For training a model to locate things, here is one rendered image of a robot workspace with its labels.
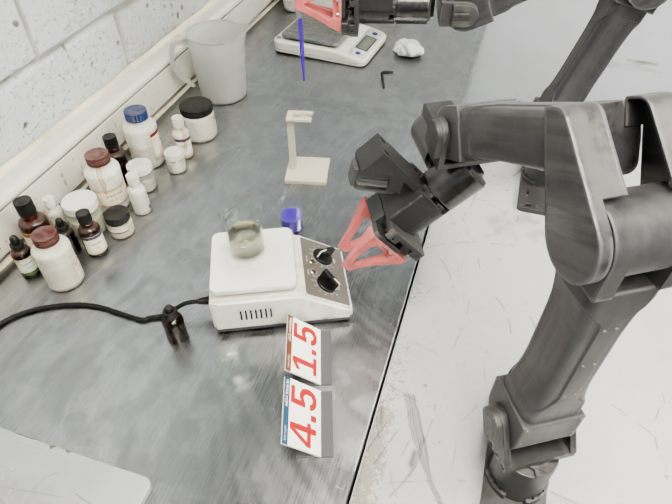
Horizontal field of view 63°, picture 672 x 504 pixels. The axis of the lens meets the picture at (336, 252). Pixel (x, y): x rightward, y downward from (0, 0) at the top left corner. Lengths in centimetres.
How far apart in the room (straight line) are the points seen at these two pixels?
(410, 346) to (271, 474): 26
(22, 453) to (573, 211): 67
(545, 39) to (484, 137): 154
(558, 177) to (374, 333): 46
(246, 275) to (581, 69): 62
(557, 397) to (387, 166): 29
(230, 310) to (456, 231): 42
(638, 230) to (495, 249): 57
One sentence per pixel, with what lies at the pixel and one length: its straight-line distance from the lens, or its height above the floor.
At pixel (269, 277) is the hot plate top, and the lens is 77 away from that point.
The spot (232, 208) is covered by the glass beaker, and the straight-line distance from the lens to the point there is 78.
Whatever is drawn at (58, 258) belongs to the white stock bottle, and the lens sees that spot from 91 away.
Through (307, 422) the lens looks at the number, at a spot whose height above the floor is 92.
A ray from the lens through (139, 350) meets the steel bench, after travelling 84.
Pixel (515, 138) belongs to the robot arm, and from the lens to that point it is 51.
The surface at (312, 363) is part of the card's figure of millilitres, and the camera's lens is 76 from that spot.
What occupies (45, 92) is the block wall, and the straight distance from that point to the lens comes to 112.
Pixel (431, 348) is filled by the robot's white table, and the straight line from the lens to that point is 81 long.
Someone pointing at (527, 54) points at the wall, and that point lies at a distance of 210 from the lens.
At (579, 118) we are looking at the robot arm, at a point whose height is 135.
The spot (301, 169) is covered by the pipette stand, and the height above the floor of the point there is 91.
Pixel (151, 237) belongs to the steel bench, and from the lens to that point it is 100.
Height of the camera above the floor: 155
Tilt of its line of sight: 45 degrees down
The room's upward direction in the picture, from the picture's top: straight up
